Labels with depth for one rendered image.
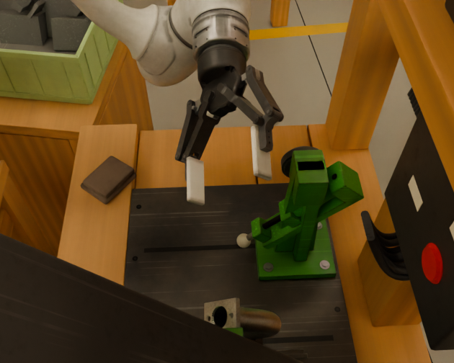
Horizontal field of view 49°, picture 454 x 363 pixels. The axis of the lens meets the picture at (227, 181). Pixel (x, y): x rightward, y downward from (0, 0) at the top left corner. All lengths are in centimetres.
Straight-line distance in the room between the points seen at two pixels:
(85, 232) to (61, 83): 52
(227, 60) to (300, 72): 205
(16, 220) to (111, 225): 40
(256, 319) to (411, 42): 38
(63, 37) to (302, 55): 163
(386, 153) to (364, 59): 145
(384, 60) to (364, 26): 10
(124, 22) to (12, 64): 63
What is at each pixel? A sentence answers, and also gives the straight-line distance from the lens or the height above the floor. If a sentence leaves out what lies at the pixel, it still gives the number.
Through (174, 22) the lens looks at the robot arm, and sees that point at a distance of 87.
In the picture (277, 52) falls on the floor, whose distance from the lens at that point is 289.
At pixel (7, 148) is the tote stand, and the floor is 69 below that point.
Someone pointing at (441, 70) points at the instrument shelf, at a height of 154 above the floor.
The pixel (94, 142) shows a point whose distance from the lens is 122.
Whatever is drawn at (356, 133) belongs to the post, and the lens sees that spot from 118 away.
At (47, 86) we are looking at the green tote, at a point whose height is 85.
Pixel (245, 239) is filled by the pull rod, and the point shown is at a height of 96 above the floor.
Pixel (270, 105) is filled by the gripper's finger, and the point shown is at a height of 132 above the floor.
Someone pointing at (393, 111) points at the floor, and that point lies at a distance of 266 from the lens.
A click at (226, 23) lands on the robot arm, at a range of 77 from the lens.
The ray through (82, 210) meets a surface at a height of 90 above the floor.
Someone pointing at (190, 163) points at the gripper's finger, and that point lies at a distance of 74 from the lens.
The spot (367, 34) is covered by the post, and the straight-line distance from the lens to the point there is 100.
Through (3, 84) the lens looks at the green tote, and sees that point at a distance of 155.
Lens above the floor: 178
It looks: 53 degrees down
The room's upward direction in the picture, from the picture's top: straight up
